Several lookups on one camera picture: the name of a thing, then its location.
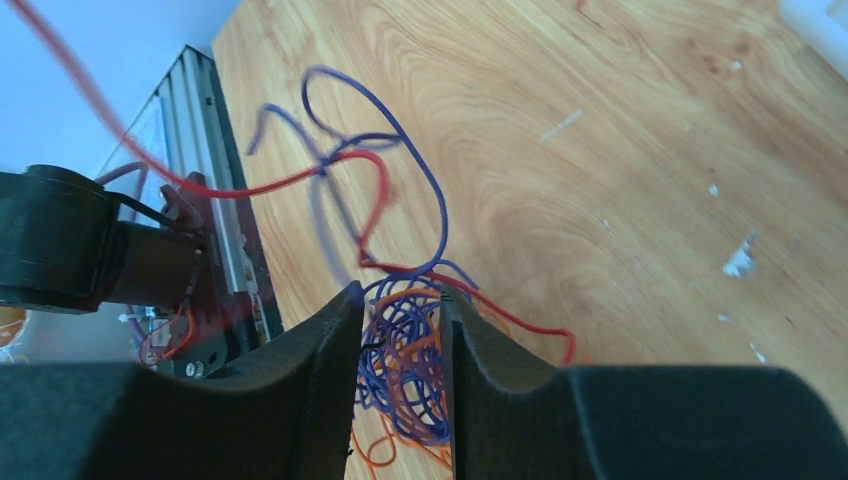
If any coloured cable bundle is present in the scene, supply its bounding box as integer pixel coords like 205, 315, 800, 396
245, 66, 518, 468

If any aluminium frame rail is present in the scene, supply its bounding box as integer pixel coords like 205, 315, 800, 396
127, 46, 267, 295

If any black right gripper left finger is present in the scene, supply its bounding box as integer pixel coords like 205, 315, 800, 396
1, 282, 364, 479

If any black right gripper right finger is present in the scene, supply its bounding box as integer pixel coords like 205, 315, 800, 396
440, 288, 847, 479

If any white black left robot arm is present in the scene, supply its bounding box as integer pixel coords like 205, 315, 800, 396
1, 165, 208, 314

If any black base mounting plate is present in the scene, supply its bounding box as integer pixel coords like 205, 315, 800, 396
135, 46, 286, 379

